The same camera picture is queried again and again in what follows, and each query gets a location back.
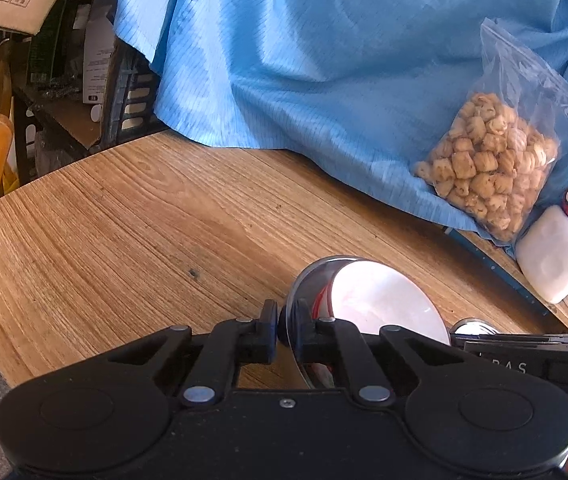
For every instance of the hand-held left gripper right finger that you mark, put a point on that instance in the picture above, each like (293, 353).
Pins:
(309, 335)

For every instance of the white container with blue clip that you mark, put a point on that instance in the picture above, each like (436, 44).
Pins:
(554, 255)

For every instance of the blue strip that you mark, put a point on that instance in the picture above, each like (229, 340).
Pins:
(504, 275)

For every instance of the white bowl with pink rim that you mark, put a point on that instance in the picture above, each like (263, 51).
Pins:
(389, 300)

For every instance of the black plastic crate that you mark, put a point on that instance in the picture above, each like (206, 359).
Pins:
(129, 95)

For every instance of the clear bag of biscuits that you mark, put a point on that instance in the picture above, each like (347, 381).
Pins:
(494, 165)

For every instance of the dark wooden shelf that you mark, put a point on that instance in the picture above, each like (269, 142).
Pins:
(59, 120)

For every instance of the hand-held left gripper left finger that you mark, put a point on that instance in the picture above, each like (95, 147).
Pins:
(265, 332)

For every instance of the plain steel plate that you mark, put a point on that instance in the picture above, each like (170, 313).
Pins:
(474, 329)

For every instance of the white carton box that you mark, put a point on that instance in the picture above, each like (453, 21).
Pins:
(98, 60)

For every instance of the light blue cloth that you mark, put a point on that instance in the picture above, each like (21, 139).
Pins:
(339, 75)

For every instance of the dark green box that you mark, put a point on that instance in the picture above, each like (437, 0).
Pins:
(56, 45)

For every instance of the steel plate with sticker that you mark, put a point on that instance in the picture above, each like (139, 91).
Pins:
(309, 280)

